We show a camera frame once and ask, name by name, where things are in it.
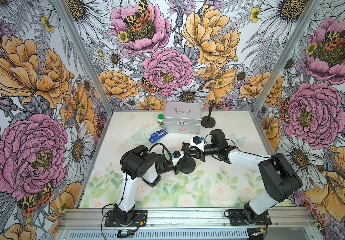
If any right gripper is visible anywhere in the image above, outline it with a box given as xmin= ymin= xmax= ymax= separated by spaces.
xmin=185 ymin=144 xmax=219 ymax=163

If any black round stand base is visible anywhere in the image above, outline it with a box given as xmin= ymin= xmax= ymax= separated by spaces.
xmin=201 ymin=116 xmax=216 ymax=129

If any black stand pole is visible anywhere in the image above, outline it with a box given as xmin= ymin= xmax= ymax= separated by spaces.
xmin=181 ymin=142 xmax=190 ymax=160

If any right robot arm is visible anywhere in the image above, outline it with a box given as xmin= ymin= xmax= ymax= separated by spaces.
xmin=193 ymin=129 xmax=303 ymax=225

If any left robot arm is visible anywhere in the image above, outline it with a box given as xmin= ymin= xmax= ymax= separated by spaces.
xmin=113 ymin=143 xmax=183 ymax=226

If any blue snack packet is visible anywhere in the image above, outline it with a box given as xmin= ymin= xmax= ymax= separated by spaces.
xmin=147 ymin=130 xmax=167 ymax=143

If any clear plastic bag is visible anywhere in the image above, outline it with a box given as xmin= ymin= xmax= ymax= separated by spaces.
xmin=126 ymin=129 xmax=149 ymax=145

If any silver aluminium first aid case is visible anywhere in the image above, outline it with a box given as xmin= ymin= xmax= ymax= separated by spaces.
xmin=163 ymin=102 xmax=202 ymax=135

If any green capped white bottle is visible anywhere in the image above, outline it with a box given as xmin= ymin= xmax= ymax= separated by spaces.
xmin=157 ymin=114 xmax=164 ymax=126

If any small circuit board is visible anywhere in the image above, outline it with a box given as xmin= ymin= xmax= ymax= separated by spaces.
xmin=116 ymin=229 xmax=133 ymax=239

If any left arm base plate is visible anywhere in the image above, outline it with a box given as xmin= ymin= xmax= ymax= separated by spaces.
xmin=104 ymin=210 xmax=148 ymax=227

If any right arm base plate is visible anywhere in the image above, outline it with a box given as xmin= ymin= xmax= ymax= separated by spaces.
xmin=224 ymin=209 xmax=272 ymax=226

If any aluminium front rail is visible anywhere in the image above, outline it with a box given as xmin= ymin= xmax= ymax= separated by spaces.
xmin=59 ymin=207 xmax=316 ymax=230

